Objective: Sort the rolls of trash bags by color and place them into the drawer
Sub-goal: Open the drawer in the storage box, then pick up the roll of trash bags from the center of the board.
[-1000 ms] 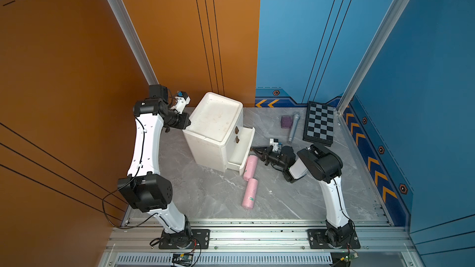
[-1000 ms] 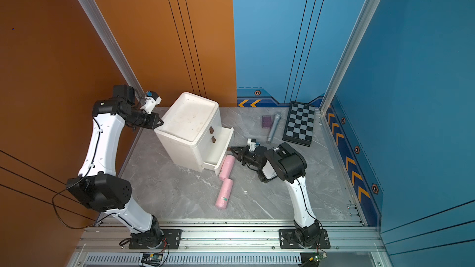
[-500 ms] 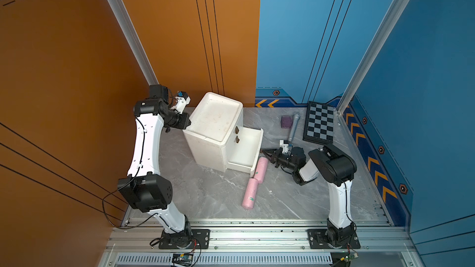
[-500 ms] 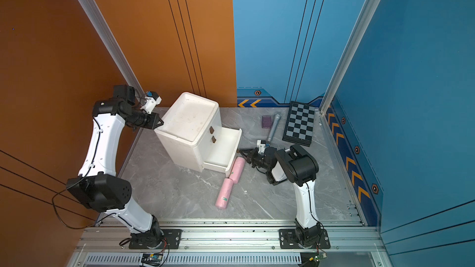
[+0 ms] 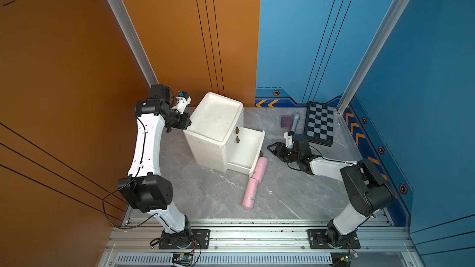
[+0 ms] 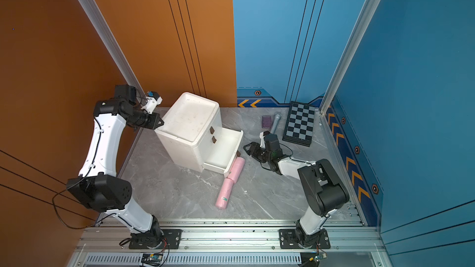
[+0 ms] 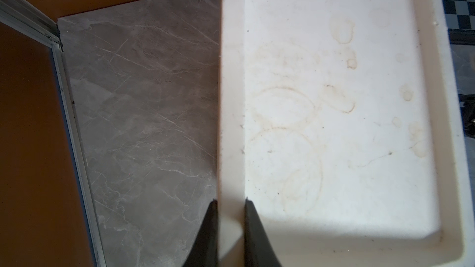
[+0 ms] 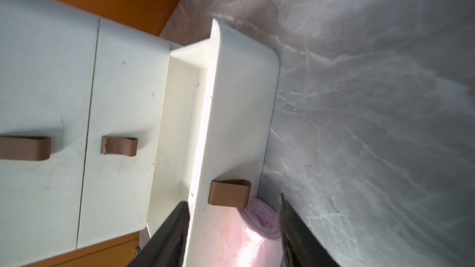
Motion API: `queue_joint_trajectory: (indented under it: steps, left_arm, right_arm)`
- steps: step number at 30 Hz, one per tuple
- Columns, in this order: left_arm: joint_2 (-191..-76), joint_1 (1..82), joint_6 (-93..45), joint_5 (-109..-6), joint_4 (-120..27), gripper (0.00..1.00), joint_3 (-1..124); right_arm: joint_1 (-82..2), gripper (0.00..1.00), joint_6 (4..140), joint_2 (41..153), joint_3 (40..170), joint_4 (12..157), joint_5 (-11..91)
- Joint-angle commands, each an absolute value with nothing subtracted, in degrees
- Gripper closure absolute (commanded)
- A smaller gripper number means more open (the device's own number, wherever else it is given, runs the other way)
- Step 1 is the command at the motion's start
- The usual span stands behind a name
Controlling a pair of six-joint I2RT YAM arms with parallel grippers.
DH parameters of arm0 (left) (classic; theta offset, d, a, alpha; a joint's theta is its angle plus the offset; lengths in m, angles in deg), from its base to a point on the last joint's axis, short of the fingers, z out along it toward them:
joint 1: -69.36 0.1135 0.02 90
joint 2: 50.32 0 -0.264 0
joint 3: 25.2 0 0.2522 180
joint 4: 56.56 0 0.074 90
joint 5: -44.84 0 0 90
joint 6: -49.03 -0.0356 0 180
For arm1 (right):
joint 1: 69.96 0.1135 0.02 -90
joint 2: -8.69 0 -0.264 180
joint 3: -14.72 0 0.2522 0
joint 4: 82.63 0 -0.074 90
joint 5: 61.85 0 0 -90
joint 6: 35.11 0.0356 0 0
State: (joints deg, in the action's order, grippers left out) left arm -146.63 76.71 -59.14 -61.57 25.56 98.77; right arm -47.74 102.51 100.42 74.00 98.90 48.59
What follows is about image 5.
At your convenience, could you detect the green circuit board right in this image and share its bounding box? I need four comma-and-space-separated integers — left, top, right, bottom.
338, 253, 359, 265

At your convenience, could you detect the purple small block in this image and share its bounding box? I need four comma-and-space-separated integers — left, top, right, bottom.
281, 116, 293, 129

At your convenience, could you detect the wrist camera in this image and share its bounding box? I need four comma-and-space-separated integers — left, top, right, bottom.
172, 91, 191, 114
284, 131, 294, 149

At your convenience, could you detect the white bottom drawer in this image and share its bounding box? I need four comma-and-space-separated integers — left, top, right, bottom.
226, 127, 265, 178

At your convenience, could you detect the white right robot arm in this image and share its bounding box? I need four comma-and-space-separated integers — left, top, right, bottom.
267, 134, 396, 248

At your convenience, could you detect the green circuit board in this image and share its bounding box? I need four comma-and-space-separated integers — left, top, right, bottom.
171, 253, 194, 267
338, 253, 359, 265

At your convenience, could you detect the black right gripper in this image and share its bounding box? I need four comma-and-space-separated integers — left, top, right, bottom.
266, 141, 301, 164

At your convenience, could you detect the grey microphone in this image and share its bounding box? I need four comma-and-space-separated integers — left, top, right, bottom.
290, 113, 300, 134

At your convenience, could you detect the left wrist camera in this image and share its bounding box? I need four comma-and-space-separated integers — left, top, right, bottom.
172, 91, 191, 114

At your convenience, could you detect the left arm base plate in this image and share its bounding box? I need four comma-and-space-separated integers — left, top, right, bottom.
158, 229, 210, 250

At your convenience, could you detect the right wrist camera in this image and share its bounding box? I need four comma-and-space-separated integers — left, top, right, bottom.
284, 131, 294, 149

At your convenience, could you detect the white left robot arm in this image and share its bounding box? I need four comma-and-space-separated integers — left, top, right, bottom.
118, 92, 191, 236

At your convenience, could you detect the pink roll upper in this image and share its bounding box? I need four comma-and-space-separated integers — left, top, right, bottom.
252, 157, 268, 184

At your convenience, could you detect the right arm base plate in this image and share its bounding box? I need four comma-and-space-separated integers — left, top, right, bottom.
307, 229, 361, 250

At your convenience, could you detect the white plastic drawer cabinet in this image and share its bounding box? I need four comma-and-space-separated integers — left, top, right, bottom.
184, 92, 247, 172

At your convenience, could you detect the pink roll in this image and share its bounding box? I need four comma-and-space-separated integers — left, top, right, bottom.
242, 178, 259, 210
252, 157, 268, 184

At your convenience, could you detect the black white chessboard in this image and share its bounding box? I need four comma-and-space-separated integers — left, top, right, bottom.
304, 101, 335, 147

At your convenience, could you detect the pink roll lower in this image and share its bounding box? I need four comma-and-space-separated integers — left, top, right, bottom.
242, 178, 259, 210

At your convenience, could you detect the green circuit board left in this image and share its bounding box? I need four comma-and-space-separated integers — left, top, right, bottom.
171, 253, 194, 267

